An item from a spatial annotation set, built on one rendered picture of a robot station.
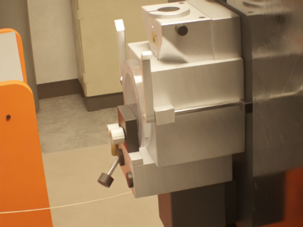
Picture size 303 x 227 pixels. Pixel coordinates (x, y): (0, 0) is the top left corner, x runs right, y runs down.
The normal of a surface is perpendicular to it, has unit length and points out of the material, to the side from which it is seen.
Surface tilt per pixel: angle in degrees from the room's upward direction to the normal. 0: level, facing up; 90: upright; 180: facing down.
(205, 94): 90
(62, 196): 0
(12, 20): 90
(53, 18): 90
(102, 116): 0
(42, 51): 90
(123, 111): 0
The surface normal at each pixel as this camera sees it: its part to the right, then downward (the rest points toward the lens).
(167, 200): -0.97, 0.15
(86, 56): 0.24, 0.35
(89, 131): -0.06, -0.93
